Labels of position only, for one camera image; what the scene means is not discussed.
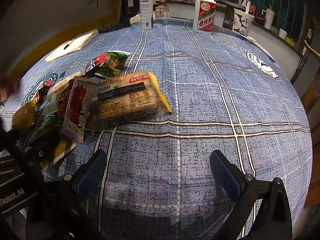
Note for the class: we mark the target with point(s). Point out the white paper cup black print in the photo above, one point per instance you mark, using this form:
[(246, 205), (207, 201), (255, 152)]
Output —
[(242, 22)]

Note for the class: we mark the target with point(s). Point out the small clear liquor bottle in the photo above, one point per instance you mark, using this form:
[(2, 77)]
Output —
[(161, 11)]

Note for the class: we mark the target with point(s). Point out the white red snack packet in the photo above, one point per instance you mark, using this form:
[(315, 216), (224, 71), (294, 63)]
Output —
[(78, 105)]

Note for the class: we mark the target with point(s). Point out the white pump dispenser bottle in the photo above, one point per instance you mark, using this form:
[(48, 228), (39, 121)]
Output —
[(246, 4)]

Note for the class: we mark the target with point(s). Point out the white notepad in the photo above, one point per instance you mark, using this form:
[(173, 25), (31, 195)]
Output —
[(77, 45)]

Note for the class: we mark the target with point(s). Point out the white plastic lotion bottle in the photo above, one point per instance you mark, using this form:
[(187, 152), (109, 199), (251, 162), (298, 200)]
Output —
[(146, 14)]

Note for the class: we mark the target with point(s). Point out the black electric kettle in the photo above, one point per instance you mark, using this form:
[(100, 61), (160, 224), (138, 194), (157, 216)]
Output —
[(129, 9)]

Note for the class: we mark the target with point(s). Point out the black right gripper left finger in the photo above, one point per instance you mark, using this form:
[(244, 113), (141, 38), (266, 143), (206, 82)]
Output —
[(56, 212)]

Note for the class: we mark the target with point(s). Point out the white red liquor bottle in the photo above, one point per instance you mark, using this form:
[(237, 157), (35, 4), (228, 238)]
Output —
[(204, 16)]

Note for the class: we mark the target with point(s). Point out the tan cracker packet yellow edge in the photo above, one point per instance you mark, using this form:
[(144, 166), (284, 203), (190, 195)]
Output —
[(124, 98)]

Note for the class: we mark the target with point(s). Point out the green red snack packet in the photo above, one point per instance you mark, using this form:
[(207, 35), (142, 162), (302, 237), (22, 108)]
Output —
[(107, 65)]

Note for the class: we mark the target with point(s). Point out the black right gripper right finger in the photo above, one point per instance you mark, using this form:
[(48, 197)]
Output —
[(273, 220)]

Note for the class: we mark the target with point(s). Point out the blue plaid tablecloth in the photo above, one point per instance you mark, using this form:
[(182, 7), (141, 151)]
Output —
[(225, 93)]

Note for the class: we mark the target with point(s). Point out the yellow cardboard tray box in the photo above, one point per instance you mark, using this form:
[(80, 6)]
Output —
[(32, 28)]

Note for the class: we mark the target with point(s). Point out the golden yellow snack packet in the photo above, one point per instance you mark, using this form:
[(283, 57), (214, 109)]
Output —
[(24, 118)]

